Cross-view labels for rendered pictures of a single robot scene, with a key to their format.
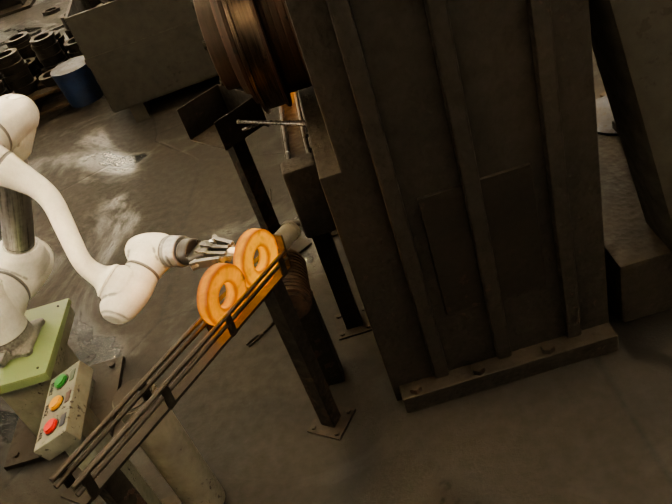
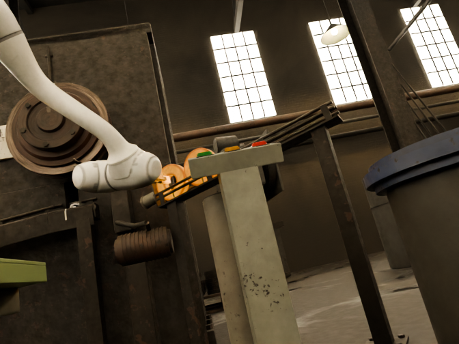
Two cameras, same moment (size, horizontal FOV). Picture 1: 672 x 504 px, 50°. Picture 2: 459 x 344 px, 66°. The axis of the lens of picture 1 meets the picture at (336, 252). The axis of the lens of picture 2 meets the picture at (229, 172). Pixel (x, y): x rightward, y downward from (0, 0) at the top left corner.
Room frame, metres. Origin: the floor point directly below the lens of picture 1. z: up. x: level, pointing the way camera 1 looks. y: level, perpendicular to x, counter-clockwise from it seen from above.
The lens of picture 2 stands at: (1.56, 1.67, 0.30)
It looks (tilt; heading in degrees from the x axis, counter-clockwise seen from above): 15 degrees up; 259
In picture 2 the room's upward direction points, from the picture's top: 13 degrees counter-clockwise
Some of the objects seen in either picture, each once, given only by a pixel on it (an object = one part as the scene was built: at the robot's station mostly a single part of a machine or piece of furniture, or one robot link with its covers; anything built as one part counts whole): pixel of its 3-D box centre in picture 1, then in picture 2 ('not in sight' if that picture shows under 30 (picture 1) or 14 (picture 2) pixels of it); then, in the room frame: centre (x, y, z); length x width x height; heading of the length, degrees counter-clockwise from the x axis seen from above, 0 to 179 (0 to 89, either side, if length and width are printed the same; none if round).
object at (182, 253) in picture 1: (196, 252); not in sight; (1.66, 0.36, 0.70); 0.09 x 0.08 x 0.07; 51
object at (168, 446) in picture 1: (172, 452); (240, 283); (1.40, 0.63, 0.26); 0.12 x 0.12 x 0.52
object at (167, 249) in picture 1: (177, 251); not in sight; (1.71, 0.42, 0.69); 0.09 x 0.06 x 0.09; 141
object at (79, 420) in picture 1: (110, 469); (257, 261); (1.37, 0.79, 0.31); 0.24 x 0.16 x 0.62; 176
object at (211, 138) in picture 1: (249, 180); not in sight; (2.55, 0.23, 0.36); 0.26 x 0.20 x 0.72; 31
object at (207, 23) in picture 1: (218, 39); (52, 121); (2.01, 0.11, 1.11); 0.28 x 0.06 x 0.28; 176
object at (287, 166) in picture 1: (310, 195); (122, 207); (1.77, 0.01, 0.68); 0.11 x 0.08 x 0.24; 86
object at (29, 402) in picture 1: (47, 385); not in sight; (2.01, 1.14, 0.16); 0.40 x 0.40 x 0.31; 85
